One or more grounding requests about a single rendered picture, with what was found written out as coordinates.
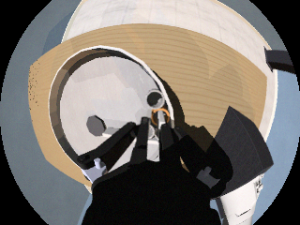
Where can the bronze bushing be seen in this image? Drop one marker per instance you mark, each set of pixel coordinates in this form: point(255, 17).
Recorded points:
point(166, 117)

